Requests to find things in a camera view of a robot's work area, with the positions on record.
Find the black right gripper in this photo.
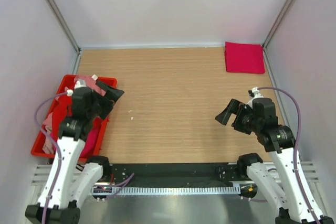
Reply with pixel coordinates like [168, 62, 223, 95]
[215, 98, 261, 135]

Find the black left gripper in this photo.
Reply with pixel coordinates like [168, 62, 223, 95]
[88, 81, 123, 120]

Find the red t shirt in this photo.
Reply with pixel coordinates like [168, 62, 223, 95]
[43, 95, 103, 141]

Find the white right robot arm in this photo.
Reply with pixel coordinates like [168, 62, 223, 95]
[215, 97, 334, 223]

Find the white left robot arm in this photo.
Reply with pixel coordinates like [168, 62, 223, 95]
[25, 80, 124, 223]

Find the light pink t shirt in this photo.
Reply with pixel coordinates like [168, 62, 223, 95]
[74, 74, 106, 96]

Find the red plastic bin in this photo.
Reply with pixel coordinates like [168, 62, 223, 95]
[31, 74, 118, 162]

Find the folded magenta t shirt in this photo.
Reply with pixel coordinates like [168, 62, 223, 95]
[224, 42, 265, 74]

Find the magenta t shirt in bin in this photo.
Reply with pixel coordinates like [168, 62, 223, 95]
[80, 126, 103, 159]

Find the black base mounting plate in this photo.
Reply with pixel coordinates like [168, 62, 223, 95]
[103, 163, 249, 184]

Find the beige t shirt in bin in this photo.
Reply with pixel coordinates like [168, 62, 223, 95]
[41, 112, 56, 154]

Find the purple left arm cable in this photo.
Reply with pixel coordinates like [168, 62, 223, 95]
[35, 91, 71, 224]

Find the white slotted cable duct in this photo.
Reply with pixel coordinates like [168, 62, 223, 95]
[90, 186, 241, 196]

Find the left aluminium frame post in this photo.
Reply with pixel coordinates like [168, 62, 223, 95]
[29, 0, 81, 53]

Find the aluminium frame post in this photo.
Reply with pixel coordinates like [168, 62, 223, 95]
[29, 0, 81, 53]
[261, 0, 313, 50]

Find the right aluminium frame post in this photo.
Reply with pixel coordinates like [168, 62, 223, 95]
[261, 0, 313, 50]

